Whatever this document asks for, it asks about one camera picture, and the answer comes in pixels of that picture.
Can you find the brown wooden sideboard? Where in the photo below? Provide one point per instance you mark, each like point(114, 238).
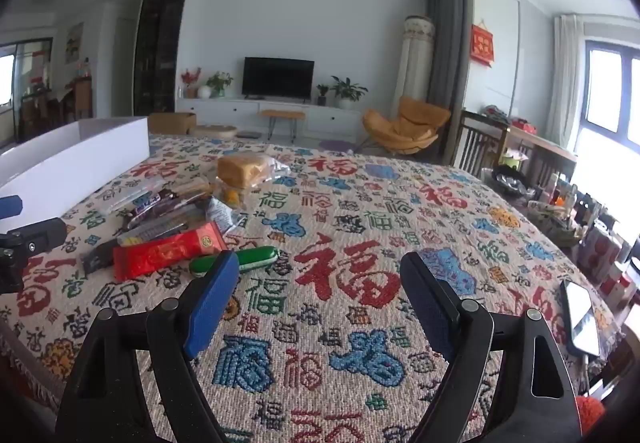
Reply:
point(80, 98)

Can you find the green potted plant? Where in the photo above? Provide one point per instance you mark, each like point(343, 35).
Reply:
point(220, 82)

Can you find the corn sausage packet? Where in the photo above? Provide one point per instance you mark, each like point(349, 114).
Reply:
point(231, 196)

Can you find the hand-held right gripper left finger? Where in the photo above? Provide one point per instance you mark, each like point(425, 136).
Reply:
point(212, 303)

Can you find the large leafy potted plant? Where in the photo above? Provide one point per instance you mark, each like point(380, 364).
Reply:
point(347, 90)

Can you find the purple snack packet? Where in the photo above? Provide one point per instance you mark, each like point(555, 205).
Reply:
point(150, 205)

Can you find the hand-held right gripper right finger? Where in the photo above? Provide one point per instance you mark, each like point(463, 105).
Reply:
point(427, 303)

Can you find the wooden side desk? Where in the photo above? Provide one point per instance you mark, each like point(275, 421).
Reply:
point(545, 150)

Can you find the yellow cake bar packet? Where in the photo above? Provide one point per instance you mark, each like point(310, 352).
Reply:
point(187, 188)

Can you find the black smartphone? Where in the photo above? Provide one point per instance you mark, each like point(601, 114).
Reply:
point(580, 318)

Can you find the dark framed window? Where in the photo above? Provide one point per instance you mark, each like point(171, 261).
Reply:
point(612, 93)

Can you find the basket of bottles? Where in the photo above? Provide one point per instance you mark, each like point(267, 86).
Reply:
point(562, 210)

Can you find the brown cardboard box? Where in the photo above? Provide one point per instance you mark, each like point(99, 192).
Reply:
point(172, 123)

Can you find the white television cabinet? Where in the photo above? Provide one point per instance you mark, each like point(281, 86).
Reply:
point(225, 112)

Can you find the sliding glass door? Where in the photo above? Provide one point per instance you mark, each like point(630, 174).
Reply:
point(27, 88)

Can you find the black plastic bag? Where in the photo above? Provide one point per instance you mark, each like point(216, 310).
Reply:
point(510, 180)

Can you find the green snack packet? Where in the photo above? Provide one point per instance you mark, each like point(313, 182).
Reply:
point(257, 258)

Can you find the red snack packet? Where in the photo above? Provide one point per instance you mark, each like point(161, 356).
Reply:
point(165, 250)

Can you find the black television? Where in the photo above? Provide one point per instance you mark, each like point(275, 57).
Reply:
point(278, 77)

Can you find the grey curtain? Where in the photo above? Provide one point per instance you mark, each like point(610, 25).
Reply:
point(445, 53)

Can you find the printed woven tablecloth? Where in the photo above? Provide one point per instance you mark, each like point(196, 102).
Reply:
point(340, 233)

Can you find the small dark potted plant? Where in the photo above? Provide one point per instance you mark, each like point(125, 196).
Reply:
point(322, 95)

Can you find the white cardboard box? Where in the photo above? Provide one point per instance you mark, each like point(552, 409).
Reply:
point(65, 158)

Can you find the orange ball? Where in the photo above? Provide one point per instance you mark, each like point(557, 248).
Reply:
point(590, 413)

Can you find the red wall hanging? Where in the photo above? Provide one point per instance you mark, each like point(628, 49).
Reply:
point(482, 45)

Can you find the white blue floral snack packet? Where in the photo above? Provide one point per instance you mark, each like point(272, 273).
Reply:
point(222, 215)

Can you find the orange lounge chair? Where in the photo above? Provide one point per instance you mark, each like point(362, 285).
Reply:
point(405, 123)

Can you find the red white gift boxes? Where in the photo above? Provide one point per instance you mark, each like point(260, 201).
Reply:
point(612, 263)

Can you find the white round vase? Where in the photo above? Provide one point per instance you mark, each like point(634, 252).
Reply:
point(203, 92)

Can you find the wall picture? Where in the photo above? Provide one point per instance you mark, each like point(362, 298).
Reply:
point(74, 42)

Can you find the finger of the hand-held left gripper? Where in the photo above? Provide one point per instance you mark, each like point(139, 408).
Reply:
point(40, 233)
point(10, 207)

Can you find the dark glass cabinet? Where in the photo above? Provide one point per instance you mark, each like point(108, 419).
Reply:
point(160, 43)

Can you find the red flower arrangement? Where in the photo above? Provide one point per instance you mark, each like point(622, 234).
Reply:
point(190, 77)

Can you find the purple floor mat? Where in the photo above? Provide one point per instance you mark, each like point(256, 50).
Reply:
point(337, 145)

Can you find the white curtain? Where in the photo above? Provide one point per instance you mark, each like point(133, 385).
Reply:
point(565, 78)

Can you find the bagged bread loaf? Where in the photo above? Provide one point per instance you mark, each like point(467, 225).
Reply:
point(242, 170)

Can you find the covered standing air conditioner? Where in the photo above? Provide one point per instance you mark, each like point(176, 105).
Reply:
point(416, 53)

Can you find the brown snack bar packet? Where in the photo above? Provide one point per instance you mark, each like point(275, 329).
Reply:
point(170, 225)

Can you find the black snack packet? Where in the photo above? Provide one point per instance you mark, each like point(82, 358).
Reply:
point(100, 255)

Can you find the wooden stool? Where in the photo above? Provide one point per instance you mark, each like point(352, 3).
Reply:
point(282, 114)

